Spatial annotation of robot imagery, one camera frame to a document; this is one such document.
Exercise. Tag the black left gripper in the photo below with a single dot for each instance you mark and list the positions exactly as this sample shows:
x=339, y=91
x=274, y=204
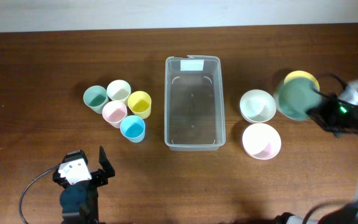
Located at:
x=102, y=177

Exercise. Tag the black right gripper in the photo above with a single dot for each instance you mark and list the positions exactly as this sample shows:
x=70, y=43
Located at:
x=318, y=114

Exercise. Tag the green plastic bowl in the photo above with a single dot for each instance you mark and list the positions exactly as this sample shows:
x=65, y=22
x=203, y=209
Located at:
x=295, y=97

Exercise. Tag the yellow plastic bowl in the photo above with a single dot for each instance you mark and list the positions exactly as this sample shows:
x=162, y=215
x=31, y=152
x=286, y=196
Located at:
x=301, y=74

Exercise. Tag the cream plastic bowl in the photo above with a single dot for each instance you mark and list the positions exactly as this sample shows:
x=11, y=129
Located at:
x=257, y=106

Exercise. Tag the pink plastic bowl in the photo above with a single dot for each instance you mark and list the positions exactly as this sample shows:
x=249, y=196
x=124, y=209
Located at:
x=261, y=141

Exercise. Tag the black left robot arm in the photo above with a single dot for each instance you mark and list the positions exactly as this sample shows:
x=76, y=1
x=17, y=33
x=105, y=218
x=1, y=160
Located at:
x=79, y=199

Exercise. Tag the clear plastic container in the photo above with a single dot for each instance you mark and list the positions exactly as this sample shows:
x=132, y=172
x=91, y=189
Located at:
x=194, y=110

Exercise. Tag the blue plastic cup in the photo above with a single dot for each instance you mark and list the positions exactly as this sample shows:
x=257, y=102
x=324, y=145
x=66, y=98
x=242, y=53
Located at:
x=133, y=128

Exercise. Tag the pink plastic cup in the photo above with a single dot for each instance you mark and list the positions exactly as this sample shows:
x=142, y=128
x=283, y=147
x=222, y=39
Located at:
x=114, y=112

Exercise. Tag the yellow plastic cup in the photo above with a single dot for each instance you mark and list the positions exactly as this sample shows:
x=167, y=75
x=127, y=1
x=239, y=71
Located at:
x=139, y=102

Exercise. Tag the green plastic cup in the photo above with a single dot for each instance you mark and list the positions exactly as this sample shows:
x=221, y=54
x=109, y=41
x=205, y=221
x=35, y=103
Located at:
x=95, y=97

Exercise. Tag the cream plastic cup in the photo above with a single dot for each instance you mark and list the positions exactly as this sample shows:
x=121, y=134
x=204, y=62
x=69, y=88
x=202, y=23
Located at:
x=119, y=90

